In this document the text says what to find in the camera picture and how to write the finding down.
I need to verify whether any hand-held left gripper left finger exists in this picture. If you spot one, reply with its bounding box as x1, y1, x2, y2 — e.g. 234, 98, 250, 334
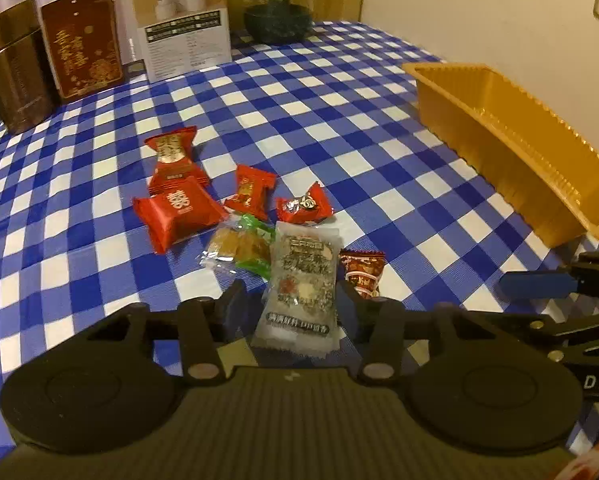
84, 279, 248, 382

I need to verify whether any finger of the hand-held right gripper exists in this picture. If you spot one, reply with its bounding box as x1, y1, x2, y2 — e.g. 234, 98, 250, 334
472, 310, 599, 362
499, 251, 599, 307

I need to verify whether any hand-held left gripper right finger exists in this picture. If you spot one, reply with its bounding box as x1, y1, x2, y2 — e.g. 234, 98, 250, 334
336, 279, 500, 382

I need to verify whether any dark red patterned candy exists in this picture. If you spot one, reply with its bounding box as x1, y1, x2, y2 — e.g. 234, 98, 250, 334
339, 248, 387, 302

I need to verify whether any grey-white snack packet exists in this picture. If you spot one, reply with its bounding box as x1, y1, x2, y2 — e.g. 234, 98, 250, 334
250, 220, 342, 359

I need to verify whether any clear green-edged cake packet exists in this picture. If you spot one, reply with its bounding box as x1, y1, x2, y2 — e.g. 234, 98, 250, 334
200, 213, 276, 282

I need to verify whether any red packet with white emblem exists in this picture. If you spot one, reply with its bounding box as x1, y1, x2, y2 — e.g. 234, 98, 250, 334
132, 175, 229, 255

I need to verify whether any shiny red twisted candy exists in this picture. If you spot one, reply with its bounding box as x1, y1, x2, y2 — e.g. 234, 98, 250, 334
275, 183, 335, 225

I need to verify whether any small red gold-print candy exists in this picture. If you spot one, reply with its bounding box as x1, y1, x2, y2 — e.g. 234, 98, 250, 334
224, 164, 278, 221

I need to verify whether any golden plastic tray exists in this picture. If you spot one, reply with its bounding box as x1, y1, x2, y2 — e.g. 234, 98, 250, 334
402, 62, 599, 249

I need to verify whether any red packet with gold label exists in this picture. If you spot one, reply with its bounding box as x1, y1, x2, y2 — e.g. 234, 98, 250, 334
144, 125, 211, 197

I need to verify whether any blue white checked tablecloth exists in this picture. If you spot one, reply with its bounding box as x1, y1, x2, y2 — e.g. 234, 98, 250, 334
0, 20, 599, 463

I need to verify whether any white product box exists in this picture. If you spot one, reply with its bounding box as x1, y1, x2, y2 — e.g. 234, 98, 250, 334
128, 0, 233, 84

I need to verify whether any red-brown box with gold print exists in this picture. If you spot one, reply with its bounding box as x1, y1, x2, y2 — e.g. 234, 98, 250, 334
40, 0, 125, 101

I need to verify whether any glass jar with dark base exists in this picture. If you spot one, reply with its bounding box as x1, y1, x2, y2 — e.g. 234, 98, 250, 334
243, 0, 315, 44

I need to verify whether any brown metal canister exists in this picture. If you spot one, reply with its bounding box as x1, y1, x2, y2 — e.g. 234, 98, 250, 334
0, 0, 56, 135

